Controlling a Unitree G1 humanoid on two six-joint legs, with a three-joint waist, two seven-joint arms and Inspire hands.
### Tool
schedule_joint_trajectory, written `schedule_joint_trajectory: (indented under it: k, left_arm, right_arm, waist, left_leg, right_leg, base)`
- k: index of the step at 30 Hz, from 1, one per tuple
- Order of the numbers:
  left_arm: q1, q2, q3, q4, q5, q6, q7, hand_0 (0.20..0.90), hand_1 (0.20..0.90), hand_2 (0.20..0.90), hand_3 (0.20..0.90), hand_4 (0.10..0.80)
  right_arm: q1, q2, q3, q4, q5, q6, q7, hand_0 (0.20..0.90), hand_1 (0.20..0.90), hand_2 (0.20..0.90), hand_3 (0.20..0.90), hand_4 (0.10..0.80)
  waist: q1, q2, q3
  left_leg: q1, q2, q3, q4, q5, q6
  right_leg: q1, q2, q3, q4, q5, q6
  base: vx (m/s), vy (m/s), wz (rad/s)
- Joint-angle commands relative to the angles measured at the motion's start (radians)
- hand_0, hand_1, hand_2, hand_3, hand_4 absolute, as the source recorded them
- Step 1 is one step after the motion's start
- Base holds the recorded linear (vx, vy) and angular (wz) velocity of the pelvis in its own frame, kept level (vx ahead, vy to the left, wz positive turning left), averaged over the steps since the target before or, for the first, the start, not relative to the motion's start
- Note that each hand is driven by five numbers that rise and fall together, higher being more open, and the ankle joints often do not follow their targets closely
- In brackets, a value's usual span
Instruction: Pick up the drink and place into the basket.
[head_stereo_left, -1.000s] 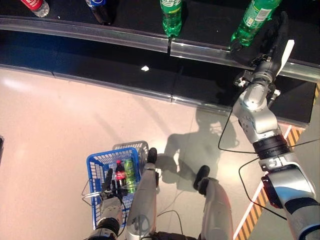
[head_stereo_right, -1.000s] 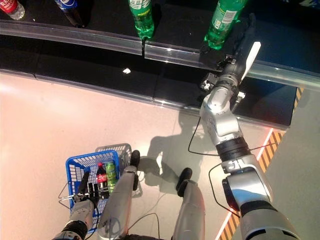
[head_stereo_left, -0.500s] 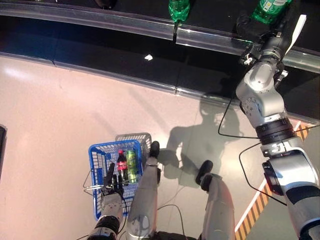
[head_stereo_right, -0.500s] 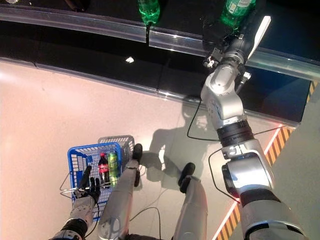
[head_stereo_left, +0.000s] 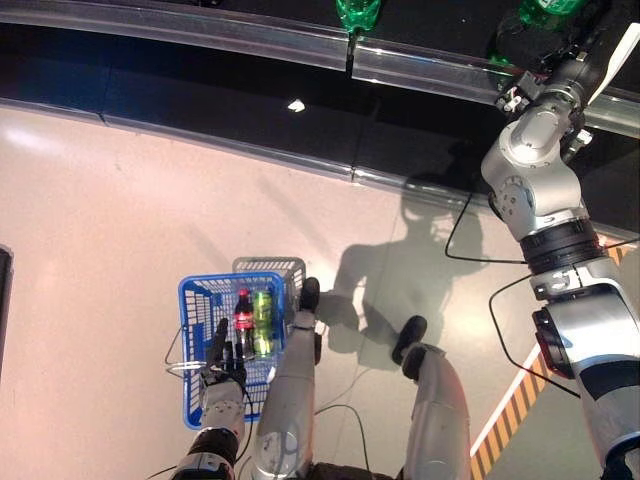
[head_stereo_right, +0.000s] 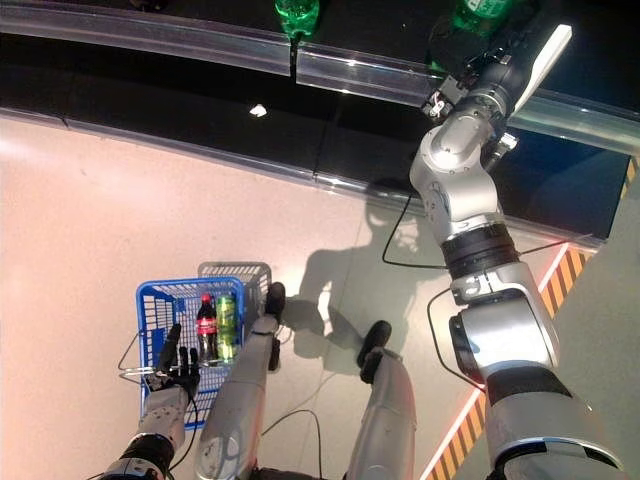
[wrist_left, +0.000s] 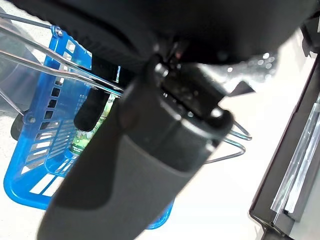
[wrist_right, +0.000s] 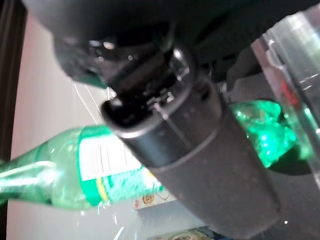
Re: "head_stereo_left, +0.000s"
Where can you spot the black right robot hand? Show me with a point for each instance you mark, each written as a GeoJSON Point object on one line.
{"type": "Point", "coordinates": [545, 47]}

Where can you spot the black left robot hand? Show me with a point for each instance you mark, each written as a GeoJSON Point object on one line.
{"type": "Point", "coordinates": [222, 400]}

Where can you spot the green plastic bottle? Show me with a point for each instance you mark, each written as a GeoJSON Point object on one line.
{"type": "Point", "coordinates": [550, 12]}
{"type": "Point", "coordinates": [357, 12]}

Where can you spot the cola bottle red label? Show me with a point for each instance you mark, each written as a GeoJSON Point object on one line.
{"type": "Point", "coordinates": [244, 320]}

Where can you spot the blue plastic shopping basket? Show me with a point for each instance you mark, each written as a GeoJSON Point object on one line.
{"type": "Point", "coordinates": [197, 310]}

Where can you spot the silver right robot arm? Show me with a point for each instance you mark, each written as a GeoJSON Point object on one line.
{"type": "Point", "coordinates": [540, 150]}

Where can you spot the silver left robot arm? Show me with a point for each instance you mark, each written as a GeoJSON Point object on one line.
{"type": "Point", "coordinates": [205, 450]}

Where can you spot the green drink bottle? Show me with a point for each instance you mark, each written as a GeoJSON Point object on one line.
{"type": "Point", "coordinates": [262, 310]}

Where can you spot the silver left robot leg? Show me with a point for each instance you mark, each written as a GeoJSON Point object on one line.
{"type": "Point", "coordinates": [287, 400]}

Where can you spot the silver robot leg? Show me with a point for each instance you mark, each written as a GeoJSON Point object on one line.
{"type": "Point", "coordinates": [287, 400]}
{"type": "Point", "coordinates": [440, 400]}

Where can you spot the white paper strip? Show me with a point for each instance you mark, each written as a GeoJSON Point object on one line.
{"type": "Point", "coordinates": [612, 65]}

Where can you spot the silver right robot leg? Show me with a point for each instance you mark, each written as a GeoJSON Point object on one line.
{"type": "Point", "coordinates": [440, 400]}

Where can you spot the black box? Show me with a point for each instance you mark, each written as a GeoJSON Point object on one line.
{"type": "Point", "coordinates": [5, 310]}

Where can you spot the white paper scrap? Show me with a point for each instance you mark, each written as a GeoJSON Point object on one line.
{"type": "Point", "coordinates": [296, 105]}

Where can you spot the yellow black hazard tape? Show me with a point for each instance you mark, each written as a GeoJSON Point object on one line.
{"type": "Point", "coordinates": [505, 415]}

